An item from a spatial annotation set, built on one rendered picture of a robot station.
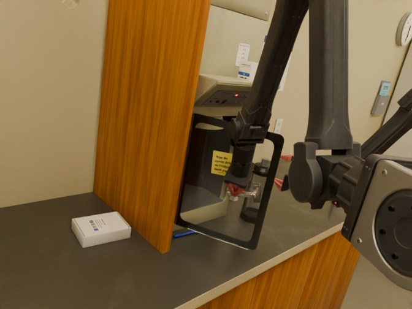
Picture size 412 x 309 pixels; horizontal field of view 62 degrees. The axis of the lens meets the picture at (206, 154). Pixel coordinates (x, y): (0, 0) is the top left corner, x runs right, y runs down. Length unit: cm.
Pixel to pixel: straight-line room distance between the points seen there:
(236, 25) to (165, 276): 81
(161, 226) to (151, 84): 45
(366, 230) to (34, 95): 112
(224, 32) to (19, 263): 90
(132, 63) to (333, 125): 78
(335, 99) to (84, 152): 109
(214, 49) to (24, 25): 61
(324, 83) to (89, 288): 77
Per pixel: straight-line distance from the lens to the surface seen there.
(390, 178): 45
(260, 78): 79
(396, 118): 119
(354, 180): 49
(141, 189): 118
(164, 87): 104
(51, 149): 140
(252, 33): 125
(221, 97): 109
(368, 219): 47
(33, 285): 104
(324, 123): 57
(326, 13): 60
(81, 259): 112
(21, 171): 140
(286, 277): 153
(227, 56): 117
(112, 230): 118
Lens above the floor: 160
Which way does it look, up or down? 18 degrees down
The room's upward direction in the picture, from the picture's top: 11 degrees clockwise
